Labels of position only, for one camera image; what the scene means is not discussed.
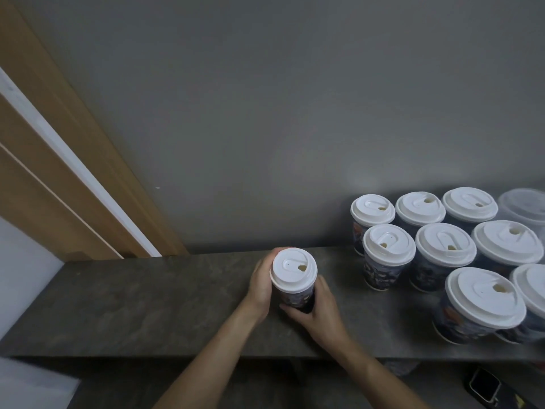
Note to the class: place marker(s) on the person's right hand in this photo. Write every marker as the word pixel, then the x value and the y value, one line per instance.
pixel 325 319

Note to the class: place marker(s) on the person's left hand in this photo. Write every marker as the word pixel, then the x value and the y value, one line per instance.
pixel 257 289

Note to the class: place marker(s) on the person's left thumb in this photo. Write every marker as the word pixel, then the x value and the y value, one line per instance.
pixel 269 296

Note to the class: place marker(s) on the person's right thumb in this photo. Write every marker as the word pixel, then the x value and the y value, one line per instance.
pixel 323 289

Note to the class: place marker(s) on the printed paper cup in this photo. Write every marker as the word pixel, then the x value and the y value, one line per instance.
pixel 293 272

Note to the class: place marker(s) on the person's right forearm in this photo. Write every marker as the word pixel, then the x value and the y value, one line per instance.
pixel 374 374

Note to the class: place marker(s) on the person's left forearm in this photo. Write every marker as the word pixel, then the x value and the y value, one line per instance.
pixel 213 362

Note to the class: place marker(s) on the group of lidded printed cups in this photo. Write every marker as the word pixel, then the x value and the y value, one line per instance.
pixel 443 251

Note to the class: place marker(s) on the black smartwatch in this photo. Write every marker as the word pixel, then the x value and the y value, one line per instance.
pixel 485 385

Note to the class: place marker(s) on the cup with translucent lid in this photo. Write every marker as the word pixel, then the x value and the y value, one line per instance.
pixel 526 206

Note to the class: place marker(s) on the white board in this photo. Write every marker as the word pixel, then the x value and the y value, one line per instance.
pixel 30 385

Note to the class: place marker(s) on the wooden door frame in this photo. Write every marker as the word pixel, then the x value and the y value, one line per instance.
pixel 51 174

